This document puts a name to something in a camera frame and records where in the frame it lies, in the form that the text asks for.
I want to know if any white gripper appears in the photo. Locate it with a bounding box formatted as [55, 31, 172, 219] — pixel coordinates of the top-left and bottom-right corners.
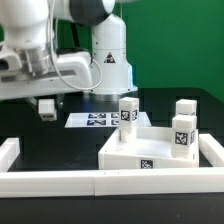
[0, 46, 93, 109]

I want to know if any white square tabletop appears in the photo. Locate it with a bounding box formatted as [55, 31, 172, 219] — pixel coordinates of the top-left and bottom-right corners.
[98, 127, 199, 170]

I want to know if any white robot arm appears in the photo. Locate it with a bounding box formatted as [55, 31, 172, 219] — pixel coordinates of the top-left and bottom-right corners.
[0, 0, 137, 101]

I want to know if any white marker tag sheet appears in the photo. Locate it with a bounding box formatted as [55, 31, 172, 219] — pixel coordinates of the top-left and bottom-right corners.
[65, 111, 152, 128]

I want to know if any white U-shaped obstacle fence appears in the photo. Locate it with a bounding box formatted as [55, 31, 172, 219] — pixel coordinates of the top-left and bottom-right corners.
[0, 138, 224, 198]

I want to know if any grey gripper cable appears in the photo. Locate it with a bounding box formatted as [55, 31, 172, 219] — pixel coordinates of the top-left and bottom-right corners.
[46, 0, 104, 92]

